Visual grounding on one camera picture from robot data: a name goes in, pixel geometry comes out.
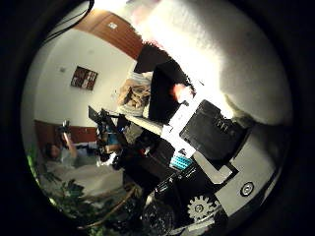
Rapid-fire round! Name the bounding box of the person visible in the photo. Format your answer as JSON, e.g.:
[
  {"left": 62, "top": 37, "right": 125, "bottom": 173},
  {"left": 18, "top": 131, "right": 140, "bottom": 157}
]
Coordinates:
[{"left": 42, "top": 119, "right": 100, "bottom": 170}]

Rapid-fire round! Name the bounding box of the black metal stand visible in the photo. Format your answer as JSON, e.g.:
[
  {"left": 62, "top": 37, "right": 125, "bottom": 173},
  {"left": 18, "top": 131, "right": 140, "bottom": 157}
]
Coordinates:
[{"left": 97, "top": 108, "right": 175, "bottom": 198}]

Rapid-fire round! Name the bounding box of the black monitor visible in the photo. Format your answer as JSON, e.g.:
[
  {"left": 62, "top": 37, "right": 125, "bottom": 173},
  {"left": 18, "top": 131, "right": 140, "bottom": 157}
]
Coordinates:
[{"left": 87, "top": 104, "right": 103, "bottom": 125}]

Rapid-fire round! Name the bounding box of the brown plush pile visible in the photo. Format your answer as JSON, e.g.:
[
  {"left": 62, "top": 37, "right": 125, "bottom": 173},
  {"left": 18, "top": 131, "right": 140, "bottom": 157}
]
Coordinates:
[{"left": 115, "top": 78, "right": 153, "bottom": 112}]

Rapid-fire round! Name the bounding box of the brown wooden door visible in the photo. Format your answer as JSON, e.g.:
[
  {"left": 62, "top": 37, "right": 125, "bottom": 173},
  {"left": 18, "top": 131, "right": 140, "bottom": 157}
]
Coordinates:
[{"left": 73, "top": 8, "right": 145, "bottom": 61}]

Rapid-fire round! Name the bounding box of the green leafy plant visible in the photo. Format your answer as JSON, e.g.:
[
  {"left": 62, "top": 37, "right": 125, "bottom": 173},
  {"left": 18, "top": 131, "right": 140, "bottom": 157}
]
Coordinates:
[{"left": 25, "top": 144, "right": 111, "bottom": 236}]

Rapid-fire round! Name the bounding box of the dark framed wall picture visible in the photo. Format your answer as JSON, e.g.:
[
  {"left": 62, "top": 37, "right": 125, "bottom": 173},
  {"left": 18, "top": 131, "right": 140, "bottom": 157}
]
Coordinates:
[{"left": 70, "top": 65, "right": 99, "bottom": 91}]

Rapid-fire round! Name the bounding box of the tan curved hose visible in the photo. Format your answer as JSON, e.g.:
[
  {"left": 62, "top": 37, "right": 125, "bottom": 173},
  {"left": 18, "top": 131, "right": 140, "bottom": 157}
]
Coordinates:
[{"left": 78, "top": 184, "right": 138, "bottom": 230}]

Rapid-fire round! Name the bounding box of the black cable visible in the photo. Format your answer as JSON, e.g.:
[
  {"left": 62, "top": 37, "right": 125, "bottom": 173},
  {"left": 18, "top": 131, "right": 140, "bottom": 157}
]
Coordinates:
[{"left": 41, "top": 0, "right": 95, "bottom": 44}]

